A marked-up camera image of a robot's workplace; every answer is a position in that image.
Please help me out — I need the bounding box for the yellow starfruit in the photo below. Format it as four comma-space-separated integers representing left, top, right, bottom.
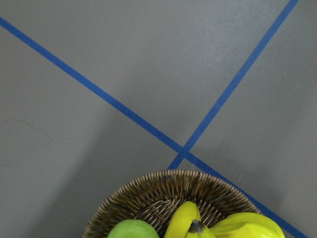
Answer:
210, 212, 285, 238

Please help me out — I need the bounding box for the brown paper table mat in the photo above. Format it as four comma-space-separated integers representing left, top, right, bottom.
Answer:
0, 0, 317, 238

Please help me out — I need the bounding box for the green pear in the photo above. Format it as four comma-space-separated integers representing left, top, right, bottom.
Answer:
107, 219, 159, 238

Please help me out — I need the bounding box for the yellow banana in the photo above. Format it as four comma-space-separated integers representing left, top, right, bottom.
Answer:
164, 201, 201, 238
185, 219, 215, 238

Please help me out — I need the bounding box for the brown wicker basket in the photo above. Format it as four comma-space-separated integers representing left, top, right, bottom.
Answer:
82, 170, 261, 238

